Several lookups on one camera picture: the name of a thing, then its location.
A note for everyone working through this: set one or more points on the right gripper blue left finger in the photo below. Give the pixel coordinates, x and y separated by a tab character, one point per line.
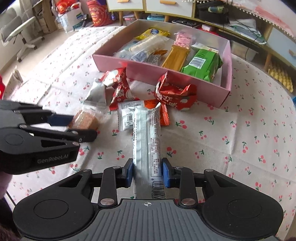
113	178

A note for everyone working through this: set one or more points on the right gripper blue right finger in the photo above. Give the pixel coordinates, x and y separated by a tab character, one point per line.
183	179

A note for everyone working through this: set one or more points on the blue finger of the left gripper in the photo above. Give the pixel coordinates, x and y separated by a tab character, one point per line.
38	116
76	135

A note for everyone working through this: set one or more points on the brown wafer clear pack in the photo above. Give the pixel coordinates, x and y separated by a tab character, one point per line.
86	119

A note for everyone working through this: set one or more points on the long silver white snack pack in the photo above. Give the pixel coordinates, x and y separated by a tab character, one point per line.
147	171

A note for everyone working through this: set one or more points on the orange white snack pack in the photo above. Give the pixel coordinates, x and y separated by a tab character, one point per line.
137	113

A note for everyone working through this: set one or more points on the green snack pack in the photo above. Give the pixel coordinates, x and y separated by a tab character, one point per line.
204	65

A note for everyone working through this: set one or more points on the white rice cake pack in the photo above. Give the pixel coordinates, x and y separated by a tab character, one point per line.
149	44

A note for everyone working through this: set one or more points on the gold snack pack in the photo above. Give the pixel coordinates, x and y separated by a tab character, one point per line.
176	58

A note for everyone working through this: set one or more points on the pink nougat bar pack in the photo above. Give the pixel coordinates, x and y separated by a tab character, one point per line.
183	40

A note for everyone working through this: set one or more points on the small silver snack pack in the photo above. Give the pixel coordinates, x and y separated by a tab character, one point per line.
96	96

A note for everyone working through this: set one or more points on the red candy wrapper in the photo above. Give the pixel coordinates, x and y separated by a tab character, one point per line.
169	93
117	79

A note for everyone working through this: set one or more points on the cherry print tablecloth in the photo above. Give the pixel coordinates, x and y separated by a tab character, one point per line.
250	138

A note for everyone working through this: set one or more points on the white office chair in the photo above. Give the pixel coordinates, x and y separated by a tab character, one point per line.
12	26

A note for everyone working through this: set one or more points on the blue white milk candy pack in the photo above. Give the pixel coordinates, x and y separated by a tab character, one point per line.
142	56

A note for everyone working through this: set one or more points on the white shopping bag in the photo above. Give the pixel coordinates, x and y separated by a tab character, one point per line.
72	19

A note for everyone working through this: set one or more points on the yellow snack pack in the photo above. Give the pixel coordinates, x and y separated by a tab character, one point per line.
152	31

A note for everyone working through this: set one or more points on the red lantern bag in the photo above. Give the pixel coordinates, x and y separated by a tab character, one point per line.
99	13

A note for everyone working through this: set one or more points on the cream white snack pack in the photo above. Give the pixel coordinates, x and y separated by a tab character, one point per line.
199	46

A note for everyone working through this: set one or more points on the clear storage bin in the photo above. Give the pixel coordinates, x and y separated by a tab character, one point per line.
242	51

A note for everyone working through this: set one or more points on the yellow egg tray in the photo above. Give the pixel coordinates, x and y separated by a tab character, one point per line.
281	75

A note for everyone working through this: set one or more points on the black storage case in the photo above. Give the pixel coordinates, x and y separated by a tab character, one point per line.
213	12

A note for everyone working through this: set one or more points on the pink cherry cloth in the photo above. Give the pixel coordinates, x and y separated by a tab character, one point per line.
276	12

